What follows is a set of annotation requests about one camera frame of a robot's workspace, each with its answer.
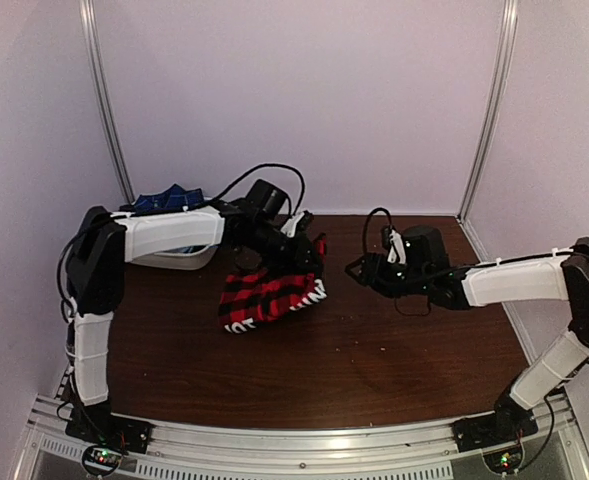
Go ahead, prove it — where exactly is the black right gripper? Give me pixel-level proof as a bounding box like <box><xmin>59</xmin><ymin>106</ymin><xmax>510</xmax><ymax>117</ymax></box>
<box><xmin>344</xmin><ymin>253</ymin><xmax>430</xmax><ymax>299</ymax></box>

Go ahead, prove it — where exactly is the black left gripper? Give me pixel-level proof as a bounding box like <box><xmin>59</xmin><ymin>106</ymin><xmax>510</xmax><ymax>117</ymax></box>
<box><xmin>249</xmin><ymin>220</ymin><xmax>326</xmax><ymax>275</ymax></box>

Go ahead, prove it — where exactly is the red black plaid shirt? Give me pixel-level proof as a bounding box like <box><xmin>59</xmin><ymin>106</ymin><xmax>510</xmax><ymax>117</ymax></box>
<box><xmin>217</xmin><ymin>233</ymin><xmax>328</xmax><ymax>334</ymax></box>

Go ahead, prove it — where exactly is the white plastic basin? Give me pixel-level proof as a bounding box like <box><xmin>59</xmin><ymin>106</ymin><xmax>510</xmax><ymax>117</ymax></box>
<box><xmin>112</xmin><ymin>206</ymin><xmax>225</xmax><ymax>271</ymax></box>

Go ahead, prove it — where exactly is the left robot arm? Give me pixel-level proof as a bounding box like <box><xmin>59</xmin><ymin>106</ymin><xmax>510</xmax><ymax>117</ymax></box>
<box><xmin>58</xmin><ymin>202</ymin><xmax>326</xmax><ymax>444</ymax></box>

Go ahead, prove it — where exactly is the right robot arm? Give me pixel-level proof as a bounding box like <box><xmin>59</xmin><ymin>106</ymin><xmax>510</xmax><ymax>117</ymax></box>
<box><xmin>345</xmin><ymin>235</ymin><xmax>589</xmax><ymax>442</ymax></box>

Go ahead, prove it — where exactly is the light blue shirt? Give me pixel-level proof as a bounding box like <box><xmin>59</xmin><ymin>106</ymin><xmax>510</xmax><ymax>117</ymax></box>
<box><xmin>168</xmin><ymin>245</ymin><xmax>208</xmax><ymax>255</ymax></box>

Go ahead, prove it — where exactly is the blue plaid shirt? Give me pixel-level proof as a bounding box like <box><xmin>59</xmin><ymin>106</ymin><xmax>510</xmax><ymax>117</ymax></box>
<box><xmin>132</xmin><ymin>184</ymin><xmax>205</xmax><ymax>214</ymax></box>

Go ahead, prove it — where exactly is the right circuit board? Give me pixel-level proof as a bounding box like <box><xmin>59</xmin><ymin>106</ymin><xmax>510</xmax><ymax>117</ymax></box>
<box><xmin>483</xmin><ymin>446</ymin><xmax>524</xmax><ymax>476</ymax></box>

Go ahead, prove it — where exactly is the circuit board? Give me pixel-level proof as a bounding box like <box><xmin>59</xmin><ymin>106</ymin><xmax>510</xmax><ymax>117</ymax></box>
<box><xmin>483</xmin><ymin>446</ymin><xmax>524</xmax><ymax>476</ymax></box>
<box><xmin>81</xmin><ymin>445</ymin><xmax>124</xmax><ymax>477</ymax></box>

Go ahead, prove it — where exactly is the left circuit board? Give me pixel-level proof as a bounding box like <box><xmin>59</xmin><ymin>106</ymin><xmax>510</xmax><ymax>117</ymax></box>
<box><xmin>81</xmin><ymin>445</ymin><xmax>124</xmax><ymax>477</ymax></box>

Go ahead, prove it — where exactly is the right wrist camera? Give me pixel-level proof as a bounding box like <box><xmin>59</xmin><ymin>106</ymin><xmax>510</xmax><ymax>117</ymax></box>
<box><xmin>381</xmin><ymin>225</ymin><xmax>450</xmax><ymax>274</ymax></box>

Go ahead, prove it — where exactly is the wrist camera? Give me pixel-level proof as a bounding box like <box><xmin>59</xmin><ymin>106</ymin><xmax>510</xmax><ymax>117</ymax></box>
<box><xmin>381</xmin><ymin>225</ymin><xmax>450</xmax><ymax>274</ymax></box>
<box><xmin>242</xmin><ymin>179</ymin><xmax>314</xmax><ymax>238</ymax></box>

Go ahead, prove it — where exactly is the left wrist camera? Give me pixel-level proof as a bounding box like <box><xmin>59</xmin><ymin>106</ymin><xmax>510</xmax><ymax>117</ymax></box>
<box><xmin>242</xmin><ymin>179</ymin><xmax>314</xmax><ymax>238</ymax></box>

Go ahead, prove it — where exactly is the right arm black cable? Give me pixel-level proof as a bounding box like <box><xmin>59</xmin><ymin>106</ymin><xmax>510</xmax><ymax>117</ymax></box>
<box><xmin>361</xmin><ymin>206</ymin><xmax>575</xmax><ymax>319</ymax></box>

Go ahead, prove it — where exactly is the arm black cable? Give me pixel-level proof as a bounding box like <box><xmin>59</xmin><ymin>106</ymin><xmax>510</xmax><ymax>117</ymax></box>
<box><xmin>56</xmin><ymin>163</ymin><xmax>308</xmax><ymax>321</ymax></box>
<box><xmin>361</xmin><ymin>206</ymin><xmax>575</xmax><ymax>319</ymax></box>

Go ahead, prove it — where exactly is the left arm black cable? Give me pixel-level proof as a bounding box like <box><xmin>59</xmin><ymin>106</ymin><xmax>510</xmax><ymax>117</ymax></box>
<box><xmin>56</xmin><ymin>163</ymin><xmax>308</xmax><ymax>321</ymax></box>

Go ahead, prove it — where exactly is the aluminium front rail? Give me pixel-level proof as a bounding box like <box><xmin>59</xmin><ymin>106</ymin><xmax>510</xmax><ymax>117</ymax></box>
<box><xmin>9</xmin><ymin>394</ymin><xmax>589</xmax><ymax>479</ymax></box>

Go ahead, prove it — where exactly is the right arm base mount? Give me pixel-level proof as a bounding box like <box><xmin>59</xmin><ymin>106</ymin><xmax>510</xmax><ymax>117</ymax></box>
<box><xmin>452</xmin><ymin>390</ymin><xmax>538</xmax><ymax>452</ymax></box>

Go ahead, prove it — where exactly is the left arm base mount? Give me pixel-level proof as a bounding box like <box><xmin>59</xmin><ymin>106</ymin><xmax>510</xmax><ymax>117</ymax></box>
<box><xmin>61</xmin><ymin>381</ymin><xmax>153</xmax><ymax>454</ymax></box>

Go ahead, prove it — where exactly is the right aluminium frame post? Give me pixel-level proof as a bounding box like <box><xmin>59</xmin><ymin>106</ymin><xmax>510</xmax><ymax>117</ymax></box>
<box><xmin>456</xmin><ymin>0</ymin><xmax>520</xmax><ymax>224</ymax></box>

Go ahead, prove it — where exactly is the aluminium frame post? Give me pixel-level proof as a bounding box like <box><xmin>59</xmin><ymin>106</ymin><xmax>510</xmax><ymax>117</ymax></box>
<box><xmin>79</xmin><ymin>0</ymin><xmax>135</xmax><ymax>203</ymax></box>
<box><xmin>456</xmin><ymin>0</ymin><xmax>520</xmax><ymax>224</ymax></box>

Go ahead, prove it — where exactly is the left aluminium frame post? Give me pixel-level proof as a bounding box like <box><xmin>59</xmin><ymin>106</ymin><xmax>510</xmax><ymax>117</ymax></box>
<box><xmin>79</xmin><ymin>0</ymin><xmax>135</xmax><ymax>203</ymax></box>

